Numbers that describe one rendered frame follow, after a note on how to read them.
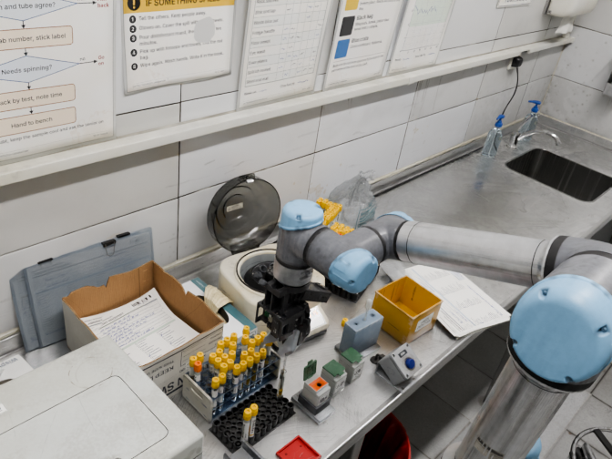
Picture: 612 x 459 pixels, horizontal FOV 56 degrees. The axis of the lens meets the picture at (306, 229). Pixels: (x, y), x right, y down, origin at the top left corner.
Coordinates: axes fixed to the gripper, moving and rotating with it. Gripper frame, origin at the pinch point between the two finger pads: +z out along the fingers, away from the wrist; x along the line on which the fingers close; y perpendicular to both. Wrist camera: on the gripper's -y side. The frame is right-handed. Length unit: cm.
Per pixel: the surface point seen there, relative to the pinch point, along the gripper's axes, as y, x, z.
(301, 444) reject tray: 3.9, 11.2, 17.3
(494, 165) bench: -169, -33, 18
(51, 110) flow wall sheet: 22, -50, -38
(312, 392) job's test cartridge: -3.4, 6.4, 10.9
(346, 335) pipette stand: -23.3, -0.5, 10.9
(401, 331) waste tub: -38.8, 6.1, 13.5
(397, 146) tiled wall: -110, -49, 1
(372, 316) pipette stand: -30.7, 1.0, 7.5
